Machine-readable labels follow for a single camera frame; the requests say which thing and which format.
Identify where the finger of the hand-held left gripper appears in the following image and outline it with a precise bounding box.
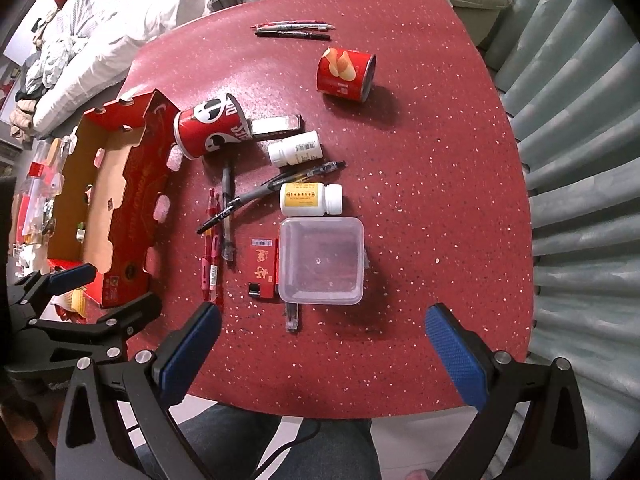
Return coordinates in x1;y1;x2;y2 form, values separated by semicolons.
11;262;99;312
21;292;163;365

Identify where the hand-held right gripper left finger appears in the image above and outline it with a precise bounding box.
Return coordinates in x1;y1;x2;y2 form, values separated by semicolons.
54;301;223;480

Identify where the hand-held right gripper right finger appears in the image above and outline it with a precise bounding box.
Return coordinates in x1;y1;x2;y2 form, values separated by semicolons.
425;303;599;480

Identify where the red gel pen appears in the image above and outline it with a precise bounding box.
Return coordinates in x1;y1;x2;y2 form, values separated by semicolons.
212;207;225;312
201;187;218;305

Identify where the patterned card box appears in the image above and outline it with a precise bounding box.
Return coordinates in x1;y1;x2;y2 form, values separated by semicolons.
248;236;277;297

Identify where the red cardboard box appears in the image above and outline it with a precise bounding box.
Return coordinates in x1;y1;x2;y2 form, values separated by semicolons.
46;89;182;310

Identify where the black pen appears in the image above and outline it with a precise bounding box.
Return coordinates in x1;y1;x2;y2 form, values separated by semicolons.
255;29;332;41
196;180;281;235

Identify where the clear plastic container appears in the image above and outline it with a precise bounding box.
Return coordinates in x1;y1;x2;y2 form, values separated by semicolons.
277;216;371;306

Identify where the grey grip gel pen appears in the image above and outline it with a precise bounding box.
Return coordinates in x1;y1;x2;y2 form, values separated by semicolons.
239;161;347;207
221;159;237;264

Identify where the plain white plastic bottle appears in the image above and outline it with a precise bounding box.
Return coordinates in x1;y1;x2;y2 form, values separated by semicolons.
268;131;322;167

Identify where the short red chip can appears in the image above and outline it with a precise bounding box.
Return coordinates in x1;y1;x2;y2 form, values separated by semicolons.
316;47;377;103

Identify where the glass jar cork lid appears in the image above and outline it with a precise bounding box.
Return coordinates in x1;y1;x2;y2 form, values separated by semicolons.
44;136;68;171

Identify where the person's blue jeans leg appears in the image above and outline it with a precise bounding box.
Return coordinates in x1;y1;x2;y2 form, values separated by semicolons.
134;402;386;480

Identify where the pile of clothes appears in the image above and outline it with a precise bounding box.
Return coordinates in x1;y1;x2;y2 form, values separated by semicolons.
10;7;66;141

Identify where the tall red chip can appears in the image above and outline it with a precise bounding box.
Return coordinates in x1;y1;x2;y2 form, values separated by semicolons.
174;92;252;161

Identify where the grey-green curtain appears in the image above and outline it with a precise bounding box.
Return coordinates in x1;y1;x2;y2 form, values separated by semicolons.
477;0;640;480

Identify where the silver foil packet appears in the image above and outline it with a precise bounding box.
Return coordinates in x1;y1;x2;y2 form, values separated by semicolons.
248;114;304;142

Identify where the bed with white duvet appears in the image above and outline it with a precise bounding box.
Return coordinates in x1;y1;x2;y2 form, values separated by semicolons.
32;0;261;131

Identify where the white patterned pen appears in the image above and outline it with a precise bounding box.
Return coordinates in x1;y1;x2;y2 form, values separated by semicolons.
270;20;337;31

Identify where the black cable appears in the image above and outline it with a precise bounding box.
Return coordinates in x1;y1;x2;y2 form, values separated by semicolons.
257;417;321;480

